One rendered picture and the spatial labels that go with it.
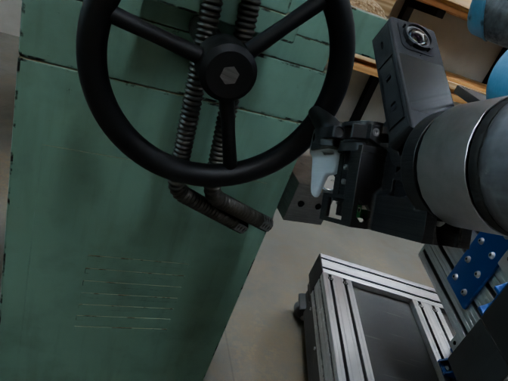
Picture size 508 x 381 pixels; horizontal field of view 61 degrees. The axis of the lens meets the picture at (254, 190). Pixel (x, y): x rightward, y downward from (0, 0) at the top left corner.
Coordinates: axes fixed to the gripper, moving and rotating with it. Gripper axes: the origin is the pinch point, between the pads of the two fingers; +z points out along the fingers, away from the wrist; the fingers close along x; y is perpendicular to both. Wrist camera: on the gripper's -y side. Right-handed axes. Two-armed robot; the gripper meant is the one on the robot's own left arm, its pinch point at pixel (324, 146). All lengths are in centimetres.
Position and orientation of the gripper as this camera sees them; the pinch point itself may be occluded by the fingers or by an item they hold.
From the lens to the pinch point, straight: 46.5
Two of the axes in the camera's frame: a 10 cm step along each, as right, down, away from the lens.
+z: -2.9, -0.6, 9.6
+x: 9.5, 1.4, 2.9
